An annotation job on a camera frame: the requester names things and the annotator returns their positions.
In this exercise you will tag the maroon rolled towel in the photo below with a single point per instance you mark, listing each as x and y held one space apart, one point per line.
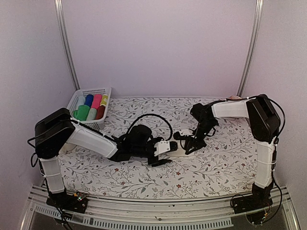
100 112

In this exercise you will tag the aluminium frame post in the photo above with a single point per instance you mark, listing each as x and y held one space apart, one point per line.
65 41
252 45

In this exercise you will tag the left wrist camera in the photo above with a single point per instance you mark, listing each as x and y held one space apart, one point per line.
164 147

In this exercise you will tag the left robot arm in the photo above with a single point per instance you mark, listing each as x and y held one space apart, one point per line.
59 130

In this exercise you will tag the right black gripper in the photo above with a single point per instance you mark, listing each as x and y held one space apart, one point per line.
194 143

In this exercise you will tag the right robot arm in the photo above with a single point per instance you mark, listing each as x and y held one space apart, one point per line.
264 122

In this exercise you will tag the yellow-green dotted rolled towel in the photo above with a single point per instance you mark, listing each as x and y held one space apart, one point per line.
104 99

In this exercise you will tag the floral tablecloth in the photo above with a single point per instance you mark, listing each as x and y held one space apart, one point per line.
226 166

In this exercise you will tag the right aluminium frame post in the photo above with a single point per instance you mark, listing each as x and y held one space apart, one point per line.
252 45

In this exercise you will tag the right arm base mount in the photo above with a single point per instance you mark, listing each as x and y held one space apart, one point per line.
258 207

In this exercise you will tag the light blue rolled towel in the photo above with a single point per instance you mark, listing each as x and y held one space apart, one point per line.
80 101

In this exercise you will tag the white plastic basket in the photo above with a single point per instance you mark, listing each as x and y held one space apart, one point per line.
95 124

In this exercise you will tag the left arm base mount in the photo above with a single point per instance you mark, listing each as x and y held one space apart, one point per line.
67 202

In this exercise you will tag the left aluminium frame post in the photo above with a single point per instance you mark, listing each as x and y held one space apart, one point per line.
65 41

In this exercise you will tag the sage green rolled towel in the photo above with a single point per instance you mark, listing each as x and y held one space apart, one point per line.
92 114

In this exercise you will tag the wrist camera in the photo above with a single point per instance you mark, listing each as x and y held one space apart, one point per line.
164 147
182 134

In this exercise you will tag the patterned small bowl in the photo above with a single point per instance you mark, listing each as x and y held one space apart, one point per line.
234 97

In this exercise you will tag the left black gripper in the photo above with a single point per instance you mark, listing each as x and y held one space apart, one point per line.
159 163

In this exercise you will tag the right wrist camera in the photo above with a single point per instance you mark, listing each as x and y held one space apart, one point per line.
182 134

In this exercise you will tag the cream white towel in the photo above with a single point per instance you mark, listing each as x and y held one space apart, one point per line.
180 152

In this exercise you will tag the dark blue rolled towel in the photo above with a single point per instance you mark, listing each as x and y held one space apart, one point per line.
89 100

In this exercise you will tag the pink rolled towel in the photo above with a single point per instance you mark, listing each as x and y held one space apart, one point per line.
96 101

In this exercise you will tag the front aluminium rail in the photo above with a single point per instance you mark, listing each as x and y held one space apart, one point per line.
115 213

